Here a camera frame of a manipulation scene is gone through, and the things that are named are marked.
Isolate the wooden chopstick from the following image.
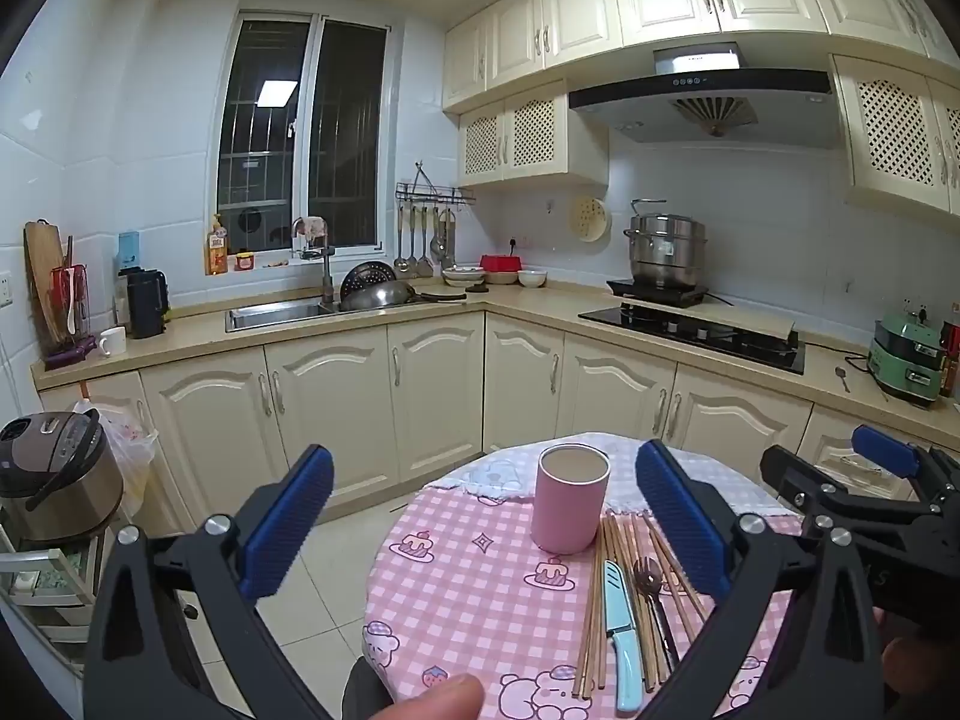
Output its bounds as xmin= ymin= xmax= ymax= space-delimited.
xmin=592 ymin=518 xmax=607 ymax=691
xmin=574 ymin=533 xmax=597 ymax=700
xmin=608 ymin=515 xmax=659 ymax=694
xmin=643 ymin=515 xmax=708 ymax=622

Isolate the dark metal spoon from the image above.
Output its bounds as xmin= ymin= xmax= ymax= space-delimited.
xmin=635 ymin=557 xmax=679 ymax=683

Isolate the light blue knife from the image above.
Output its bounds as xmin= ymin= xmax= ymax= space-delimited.
xmin=604 ymin=561 xmax=644 ymax=717

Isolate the pink utensil cup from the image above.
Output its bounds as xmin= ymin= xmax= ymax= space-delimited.
xmin=530 ymin=442 xmax=612 ymax=556

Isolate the person right hand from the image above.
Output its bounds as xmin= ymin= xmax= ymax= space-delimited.
xmin=874 ymin=608 xmax=960 ymax=720

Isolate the person left hand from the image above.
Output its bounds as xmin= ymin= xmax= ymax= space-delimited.
xmin=373 ymin=674 xmax=485 ymax=720

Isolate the green electric cooker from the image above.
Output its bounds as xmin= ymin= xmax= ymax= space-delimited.
xmin=867 ymin=305 xmax=946 ymax=408

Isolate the spoon on counter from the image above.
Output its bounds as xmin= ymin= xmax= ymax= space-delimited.
xmin=835 ymin=366 xmax=851 ymax=394

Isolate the black gas stove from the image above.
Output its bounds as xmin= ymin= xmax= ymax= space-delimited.
xmin=579 ymin=302 xmax=805 ymax=374

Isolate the brown rice cooker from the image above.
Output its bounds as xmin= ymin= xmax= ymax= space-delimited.
xmin=0 ymin=408 xmax=124 ymax=546

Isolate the induction cooker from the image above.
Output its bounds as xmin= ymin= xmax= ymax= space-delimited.
xmin=607 ymin=280 xmax=706 ymax=309

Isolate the plastic bag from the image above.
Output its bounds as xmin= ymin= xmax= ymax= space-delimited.
xmin=71 ymin=398 xmax=160 ymax=517

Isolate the steel steamer pot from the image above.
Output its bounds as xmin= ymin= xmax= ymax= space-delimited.
xmin=623 ymin=199 xmax=708 ymax=289

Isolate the pink checkered tablecloth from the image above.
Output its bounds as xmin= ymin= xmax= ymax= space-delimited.
xmin=359 ymin=433 xmax=799 ymax=718

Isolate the white mug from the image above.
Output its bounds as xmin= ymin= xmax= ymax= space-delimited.
xmin=98 ymin=327 xmax=127 ymax=358

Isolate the round cream steamer tray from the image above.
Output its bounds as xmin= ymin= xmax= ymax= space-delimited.
xmin=568 ymin=195 xmax=610 ymax=244

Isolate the white bowl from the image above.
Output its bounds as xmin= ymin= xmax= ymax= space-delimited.
xmin=517 ymin=268 xmax=548 ymax=289

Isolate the steel sink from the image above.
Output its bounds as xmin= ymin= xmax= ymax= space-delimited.
xmin=224 ymin=299 xmax=337 ymax=333

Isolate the black electric kettle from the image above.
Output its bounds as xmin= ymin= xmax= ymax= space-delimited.
xmin=127 ymin=268 xmax=169 ymax=340

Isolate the red box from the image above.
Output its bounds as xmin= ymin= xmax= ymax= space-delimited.
xmin=480 ymin=255 xmax=523 ymax=273

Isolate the red utensil holder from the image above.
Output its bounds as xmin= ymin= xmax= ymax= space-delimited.
xmin=49 ymin=263 xmax=89 ymax=344

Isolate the range hood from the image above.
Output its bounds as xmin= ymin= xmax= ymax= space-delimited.
xmin=568 ymin=43 xmax=839 ymax=149

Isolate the faucet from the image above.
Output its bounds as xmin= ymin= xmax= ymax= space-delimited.
xmin=291 ymin=216 xmax=335 ymax=307

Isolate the orange bottle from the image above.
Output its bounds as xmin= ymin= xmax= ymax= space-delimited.
xmin=205 ymin=215 xmax=229 ymax=277

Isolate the wooden cutting board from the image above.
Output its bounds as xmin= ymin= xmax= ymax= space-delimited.
xmin=25 ymin=220 xmax=65 ymax=349

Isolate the hanging utensil rack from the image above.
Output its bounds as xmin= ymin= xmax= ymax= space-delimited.
xmin=394 ymin=161 xmax=475 ymax=280

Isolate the window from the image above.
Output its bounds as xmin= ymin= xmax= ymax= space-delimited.
xmin=213 ymin=13 xmax=391 ymax=257

